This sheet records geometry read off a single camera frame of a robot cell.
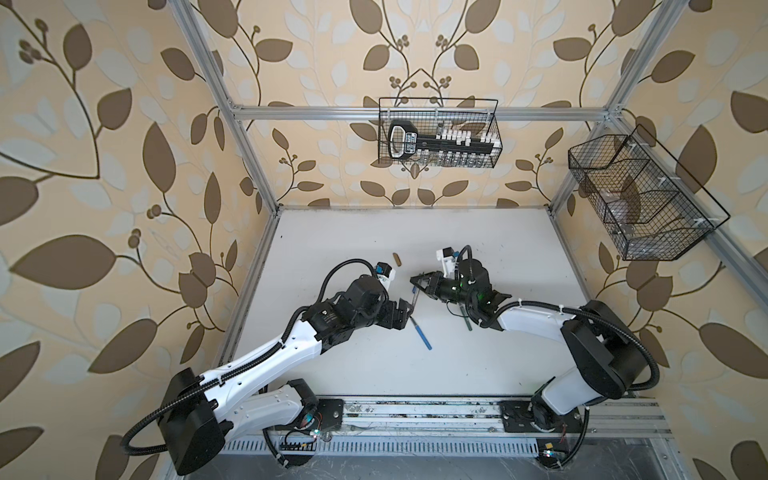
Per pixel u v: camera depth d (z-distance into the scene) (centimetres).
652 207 72
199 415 39
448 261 81
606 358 45
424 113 90
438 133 81
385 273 68
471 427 74
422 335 88
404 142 84
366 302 59
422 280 82
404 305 68
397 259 105
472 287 68
